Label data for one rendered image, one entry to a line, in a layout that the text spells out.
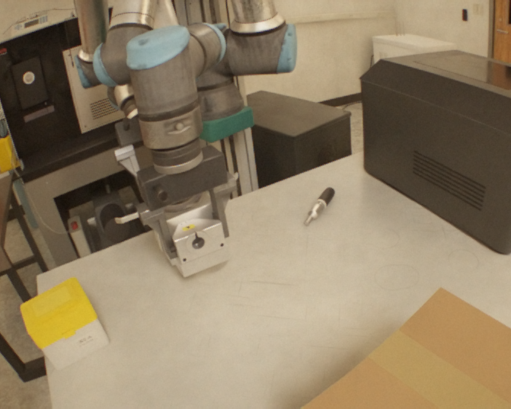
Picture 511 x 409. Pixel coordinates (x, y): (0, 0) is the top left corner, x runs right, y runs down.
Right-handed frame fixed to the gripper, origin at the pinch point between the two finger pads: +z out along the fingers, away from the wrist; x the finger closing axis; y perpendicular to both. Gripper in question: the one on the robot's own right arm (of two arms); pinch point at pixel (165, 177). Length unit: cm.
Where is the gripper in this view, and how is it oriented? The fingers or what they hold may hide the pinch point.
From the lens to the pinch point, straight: 76.7
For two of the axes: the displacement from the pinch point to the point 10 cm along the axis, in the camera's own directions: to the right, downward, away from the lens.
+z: 4.0, 9.1, -1.0
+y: 2.9, -2.2, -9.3
